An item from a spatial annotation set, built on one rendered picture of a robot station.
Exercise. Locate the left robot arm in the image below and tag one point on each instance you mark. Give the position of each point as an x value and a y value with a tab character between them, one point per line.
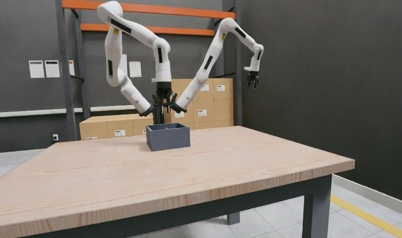
213	53

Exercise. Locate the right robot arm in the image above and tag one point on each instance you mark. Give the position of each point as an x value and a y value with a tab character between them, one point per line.
111	13

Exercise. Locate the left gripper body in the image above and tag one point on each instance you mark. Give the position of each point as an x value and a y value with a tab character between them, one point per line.
253	74

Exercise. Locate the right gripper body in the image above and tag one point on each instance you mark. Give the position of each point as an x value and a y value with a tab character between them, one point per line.
163	86

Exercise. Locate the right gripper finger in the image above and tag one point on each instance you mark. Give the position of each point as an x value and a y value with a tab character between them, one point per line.
159	103
172	101

